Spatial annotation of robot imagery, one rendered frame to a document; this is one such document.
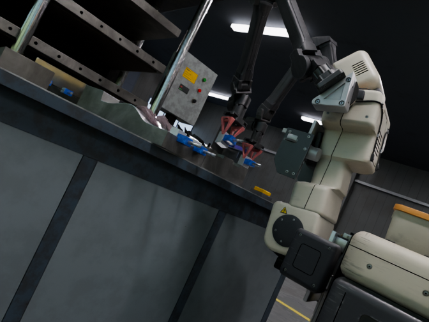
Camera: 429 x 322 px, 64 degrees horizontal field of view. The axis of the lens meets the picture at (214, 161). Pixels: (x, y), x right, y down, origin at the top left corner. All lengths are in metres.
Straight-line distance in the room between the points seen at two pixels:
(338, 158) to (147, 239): 0.74
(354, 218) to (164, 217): 8.45
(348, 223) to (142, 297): 8.42
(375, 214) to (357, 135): 8.37
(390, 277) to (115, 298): 0.93
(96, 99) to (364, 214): 8.63
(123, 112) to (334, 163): 0.76
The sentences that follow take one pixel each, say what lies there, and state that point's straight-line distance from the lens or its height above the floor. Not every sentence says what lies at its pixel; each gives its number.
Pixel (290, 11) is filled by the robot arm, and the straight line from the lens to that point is 1.29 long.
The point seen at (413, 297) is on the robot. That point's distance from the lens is 0.92.
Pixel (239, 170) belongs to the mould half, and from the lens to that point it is 1.54.
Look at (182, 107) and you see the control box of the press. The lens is 2.34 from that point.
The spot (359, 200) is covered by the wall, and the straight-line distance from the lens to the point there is 9.66.
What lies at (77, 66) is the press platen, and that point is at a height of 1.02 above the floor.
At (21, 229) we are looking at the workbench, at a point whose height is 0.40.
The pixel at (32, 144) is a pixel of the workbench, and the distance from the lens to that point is 1.11.
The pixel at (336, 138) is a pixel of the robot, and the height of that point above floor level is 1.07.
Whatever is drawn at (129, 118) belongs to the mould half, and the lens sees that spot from 1.28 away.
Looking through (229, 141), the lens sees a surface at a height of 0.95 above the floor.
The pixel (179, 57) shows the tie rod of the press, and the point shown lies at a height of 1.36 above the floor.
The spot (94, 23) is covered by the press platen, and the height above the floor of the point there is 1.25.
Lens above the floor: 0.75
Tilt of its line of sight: 4 degrees up
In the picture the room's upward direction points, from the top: 25 degrees clockwise
